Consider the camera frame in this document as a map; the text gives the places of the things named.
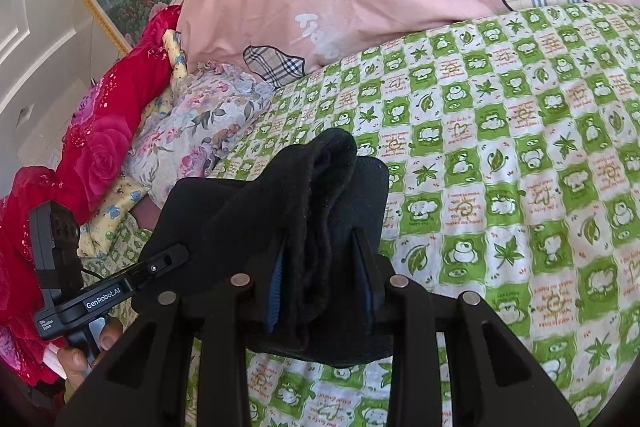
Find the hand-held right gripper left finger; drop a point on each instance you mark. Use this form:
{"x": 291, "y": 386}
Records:
{"x": 276, "y": 297}

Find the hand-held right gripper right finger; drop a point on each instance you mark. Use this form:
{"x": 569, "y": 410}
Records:
{"x": 365, "y": 287}

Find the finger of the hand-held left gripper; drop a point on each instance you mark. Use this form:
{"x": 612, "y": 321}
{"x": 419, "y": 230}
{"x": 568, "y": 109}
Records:
{"x": 160, "y": 264}

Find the black pants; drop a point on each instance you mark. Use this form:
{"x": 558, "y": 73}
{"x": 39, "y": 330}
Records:
{"x": 320, "y": 187}

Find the person's left hand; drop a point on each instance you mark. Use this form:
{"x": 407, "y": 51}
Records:
{"x": 75, "y": 372}

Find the red floral blanket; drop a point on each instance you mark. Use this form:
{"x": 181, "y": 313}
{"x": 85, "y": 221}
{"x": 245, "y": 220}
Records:
{"x": 100, "y": 147}

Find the green checked bed sheet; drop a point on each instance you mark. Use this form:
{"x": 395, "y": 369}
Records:
{"x": 500, "y": 157}

